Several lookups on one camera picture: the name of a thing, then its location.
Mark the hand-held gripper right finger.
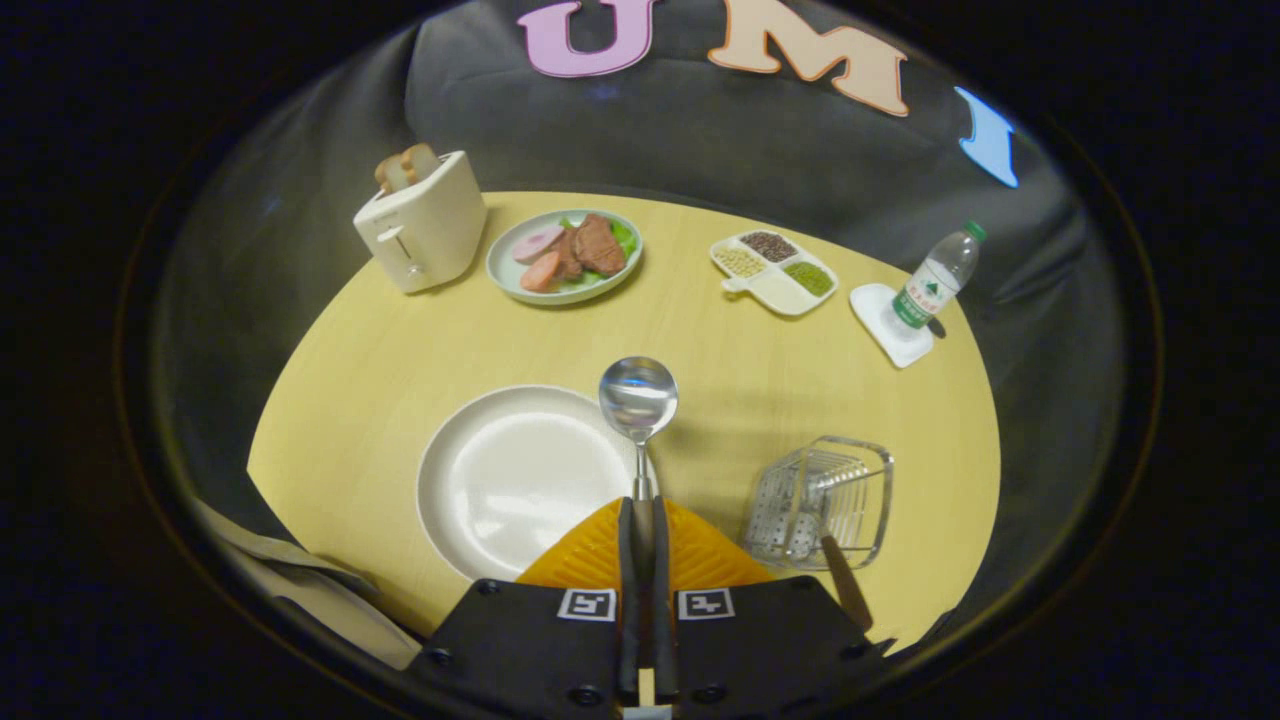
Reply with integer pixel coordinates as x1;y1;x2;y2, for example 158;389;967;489
640;495;891;720

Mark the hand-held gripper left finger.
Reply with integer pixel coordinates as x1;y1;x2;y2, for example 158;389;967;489
400;495;643;720

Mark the metal fork wooden handle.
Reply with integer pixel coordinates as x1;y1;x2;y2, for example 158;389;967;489
785;510;874;633

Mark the metal spoon wooden handle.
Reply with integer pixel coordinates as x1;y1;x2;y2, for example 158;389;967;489
598;356;679;591

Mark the white dinner plate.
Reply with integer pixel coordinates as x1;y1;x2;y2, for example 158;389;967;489
416;385;661;583

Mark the clear cutlery holder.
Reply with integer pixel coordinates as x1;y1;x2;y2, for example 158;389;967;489
742;435;895;572

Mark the person's beige clothing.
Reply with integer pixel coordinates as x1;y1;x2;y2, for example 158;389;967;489
190;497;423;671

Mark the white divided condiment dish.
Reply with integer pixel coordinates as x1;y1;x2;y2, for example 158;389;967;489
709;230;839;317

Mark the orange pink sausage slice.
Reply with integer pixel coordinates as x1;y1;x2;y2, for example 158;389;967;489
520;250;563;293

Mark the pale green food plate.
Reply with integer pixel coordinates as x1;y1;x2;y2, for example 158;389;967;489
486;209;644;306

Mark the green beans portion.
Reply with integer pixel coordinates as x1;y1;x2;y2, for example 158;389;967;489
783;261;835;297

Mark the large brown meat slice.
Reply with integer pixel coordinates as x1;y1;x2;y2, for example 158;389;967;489
573;214;628;278

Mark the white square coaster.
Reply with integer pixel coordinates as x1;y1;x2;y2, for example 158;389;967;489
850;283;935;369

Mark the green lettuce leaf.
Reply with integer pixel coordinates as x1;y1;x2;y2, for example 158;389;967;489
558;215;638;286

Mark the pale pink sausage slice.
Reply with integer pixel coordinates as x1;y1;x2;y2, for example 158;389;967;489
513;224;567;264

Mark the dark beans portion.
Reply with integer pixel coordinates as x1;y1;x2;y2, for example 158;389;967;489
738;232;799;263

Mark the clear water bottle green cap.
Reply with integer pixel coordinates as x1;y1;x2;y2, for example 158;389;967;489
880;220;989;341

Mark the white toaster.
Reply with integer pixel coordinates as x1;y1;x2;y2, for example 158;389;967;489
353;150;488;295

